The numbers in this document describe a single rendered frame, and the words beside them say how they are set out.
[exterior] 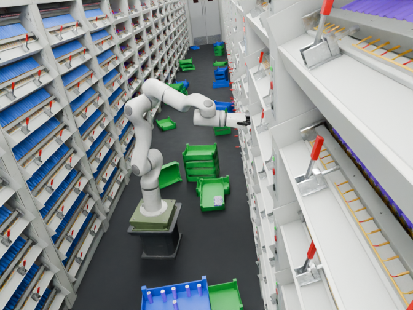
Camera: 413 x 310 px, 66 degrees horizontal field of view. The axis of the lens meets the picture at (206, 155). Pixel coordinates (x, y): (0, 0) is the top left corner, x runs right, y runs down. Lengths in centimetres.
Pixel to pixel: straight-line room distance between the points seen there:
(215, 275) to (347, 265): 184
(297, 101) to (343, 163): 17
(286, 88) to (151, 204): 168
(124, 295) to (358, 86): 209
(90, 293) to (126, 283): 23
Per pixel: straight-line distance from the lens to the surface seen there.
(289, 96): 63
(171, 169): 316
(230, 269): 224
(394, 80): 32
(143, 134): 193
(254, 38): 130
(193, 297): 161
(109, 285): 237
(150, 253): 240
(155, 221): 216
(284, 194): 72
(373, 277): 40
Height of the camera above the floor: 165
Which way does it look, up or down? 27 degrees down
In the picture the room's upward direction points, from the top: 8 degrees counter-clockwise
